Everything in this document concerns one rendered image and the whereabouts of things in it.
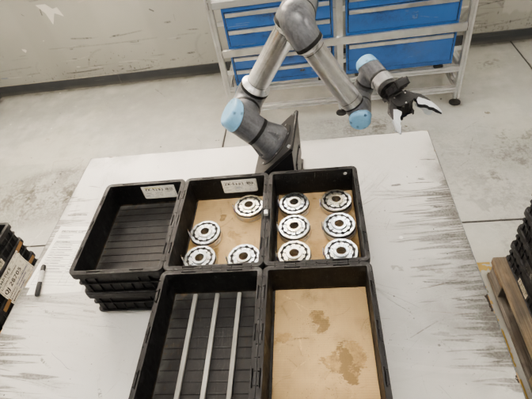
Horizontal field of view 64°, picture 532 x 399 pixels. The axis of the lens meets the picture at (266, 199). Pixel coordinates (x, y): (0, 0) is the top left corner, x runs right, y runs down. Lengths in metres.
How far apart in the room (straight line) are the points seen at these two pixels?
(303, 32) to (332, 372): 0.96
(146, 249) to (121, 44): 3.03
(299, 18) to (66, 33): 3.31
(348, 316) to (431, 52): 2.35
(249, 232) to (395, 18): 2.04
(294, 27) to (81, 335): 1.19
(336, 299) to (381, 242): 0.37
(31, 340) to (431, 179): 1.55
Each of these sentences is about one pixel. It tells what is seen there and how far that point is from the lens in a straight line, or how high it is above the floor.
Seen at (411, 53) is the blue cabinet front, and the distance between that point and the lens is 3.22.
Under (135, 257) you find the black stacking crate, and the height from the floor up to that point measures 0.83.
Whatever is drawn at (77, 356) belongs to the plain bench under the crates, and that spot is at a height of 0.70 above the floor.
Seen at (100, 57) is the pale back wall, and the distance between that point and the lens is 4.46.
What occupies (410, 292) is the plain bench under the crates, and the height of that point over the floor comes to 0.70.
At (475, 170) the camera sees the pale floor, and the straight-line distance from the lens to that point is 2.94.
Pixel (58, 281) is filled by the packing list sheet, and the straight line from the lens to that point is 1.77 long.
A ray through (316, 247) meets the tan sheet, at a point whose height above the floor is 0.83.
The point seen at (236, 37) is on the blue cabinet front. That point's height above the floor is 0.68.
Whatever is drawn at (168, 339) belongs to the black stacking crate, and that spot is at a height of 0.83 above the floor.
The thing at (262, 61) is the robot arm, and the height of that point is 1.18.
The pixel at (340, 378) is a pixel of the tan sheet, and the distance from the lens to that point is 1.15.
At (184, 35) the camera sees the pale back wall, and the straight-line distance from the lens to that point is 4.11.
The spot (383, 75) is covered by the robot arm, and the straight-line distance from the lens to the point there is 1.56.
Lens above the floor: 1.90
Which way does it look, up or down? 44 degrees down
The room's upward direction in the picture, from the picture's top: 12 degrees counter-clockwise
